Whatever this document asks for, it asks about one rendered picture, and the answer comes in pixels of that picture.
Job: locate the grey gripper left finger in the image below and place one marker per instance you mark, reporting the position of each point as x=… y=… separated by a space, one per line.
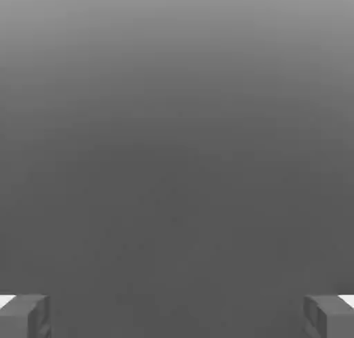
x=19 y=318

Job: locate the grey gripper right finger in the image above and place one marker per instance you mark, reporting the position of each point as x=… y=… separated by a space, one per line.
x=334 y=318

